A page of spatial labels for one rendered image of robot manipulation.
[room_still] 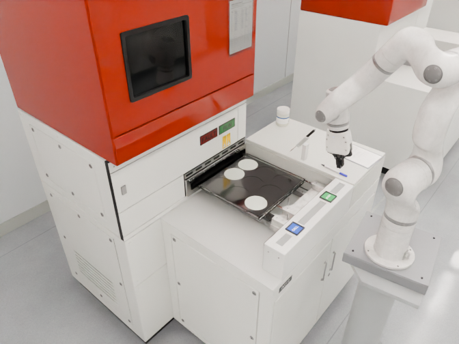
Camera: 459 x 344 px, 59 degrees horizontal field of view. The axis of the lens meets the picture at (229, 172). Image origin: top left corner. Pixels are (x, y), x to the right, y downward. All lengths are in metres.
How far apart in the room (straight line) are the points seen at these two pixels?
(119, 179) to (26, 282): 1.49
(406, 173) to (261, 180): 0.75
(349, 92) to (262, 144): 0.73
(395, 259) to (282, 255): 0.45
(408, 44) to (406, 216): 0.58
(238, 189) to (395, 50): 0.91
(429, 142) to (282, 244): 0.61
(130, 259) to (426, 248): 1.24
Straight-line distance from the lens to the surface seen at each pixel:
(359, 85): 1.51
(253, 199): 1.83
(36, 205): 3.38
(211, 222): 1.83
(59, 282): 2.87
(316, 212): 1.71
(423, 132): 1.42
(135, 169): 1.65
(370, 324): 1.97
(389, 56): 1.43
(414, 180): 1.45
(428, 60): 1.30
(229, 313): 1.92
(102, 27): 1.34
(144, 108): 1.50
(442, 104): 1.40
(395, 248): 1.67
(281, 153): 2.04
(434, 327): 2.73
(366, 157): 2.10
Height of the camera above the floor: 2.05
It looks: 35 degrees down
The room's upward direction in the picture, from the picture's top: straight up
